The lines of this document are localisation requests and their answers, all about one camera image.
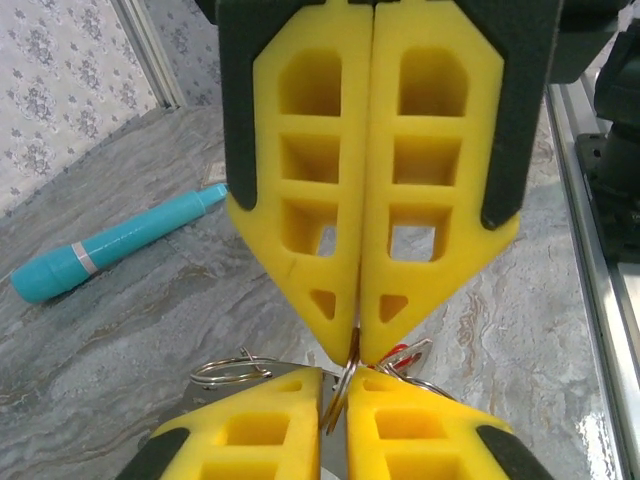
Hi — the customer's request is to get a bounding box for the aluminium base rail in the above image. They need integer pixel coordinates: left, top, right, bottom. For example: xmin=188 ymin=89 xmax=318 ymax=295
xmin=544 ymin=82 xmax=640 ymax=480

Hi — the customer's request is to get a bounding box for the aluminium frame post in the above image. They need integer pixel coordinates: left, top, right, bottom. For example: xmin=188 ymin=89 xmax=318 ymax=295
xmin=115 ymin=0 xmax=189 ymax=109

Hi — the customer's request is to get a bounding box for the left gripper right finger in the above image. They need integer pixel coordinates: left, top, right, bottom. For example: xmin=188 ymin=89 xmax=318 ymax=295
xmin=344 ymin=367 xmax=556 ymax=480

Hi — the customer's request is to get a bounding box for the small patterned card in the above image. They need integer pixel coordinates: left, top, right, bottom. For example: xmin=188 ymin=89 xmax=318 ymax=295
xmin=201 ymin=160 xmax=227 ymax=186

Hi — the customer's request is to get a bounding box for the metal keyring plate with chain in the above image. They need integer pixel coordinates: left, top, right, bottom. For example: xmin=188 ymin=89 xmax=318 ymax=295
xmin=182 ymin=324 xmax=362 ymax=480

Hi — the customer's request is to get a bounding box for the teal pen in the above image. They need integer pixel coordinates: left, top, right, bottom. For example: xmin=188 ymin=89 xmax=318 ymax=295
xmin=9 ymin=182 xmax=230 ymax=305

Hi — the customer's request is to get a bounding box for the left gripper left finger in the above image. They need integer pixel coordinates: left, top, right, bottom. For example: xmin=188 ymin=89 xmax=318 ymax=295
xmin=117 ymin=367 xmax=324 ymax=480

